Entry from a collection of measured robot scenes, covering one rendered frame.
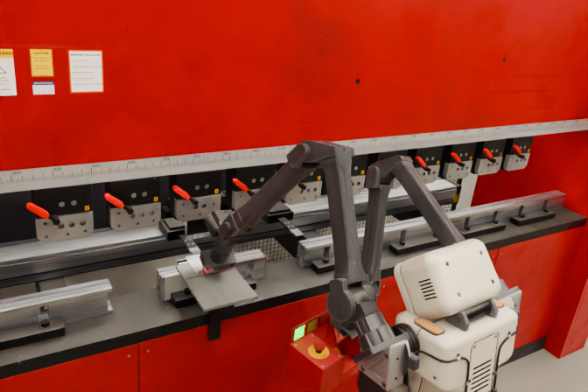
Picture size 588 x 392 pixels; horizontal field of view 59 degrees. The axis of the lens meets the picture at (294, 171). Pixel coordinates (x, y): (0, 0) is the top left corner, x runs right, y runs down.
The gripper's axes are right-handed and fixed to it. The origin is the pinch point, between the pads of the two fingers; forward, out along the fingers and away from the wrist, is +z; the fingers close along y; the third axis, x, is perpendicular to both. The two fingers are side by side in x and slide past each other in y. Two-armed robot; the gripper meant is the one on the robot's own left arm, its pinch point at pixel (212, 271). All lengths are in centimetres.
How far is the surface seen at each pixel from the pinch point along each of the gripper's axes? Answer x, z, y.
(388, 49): -40, -61, -66
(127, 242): -28.9, 19.5, 18.6
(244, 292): 12.1, -4.8, -5.5
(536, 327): 42, 67, -201
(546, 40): -41, -67, -154
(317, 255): -3.3, 11.4, -48.3
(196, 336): 12.9, 18.1, 5.7
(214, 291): 8.6, -2.8, 2.9
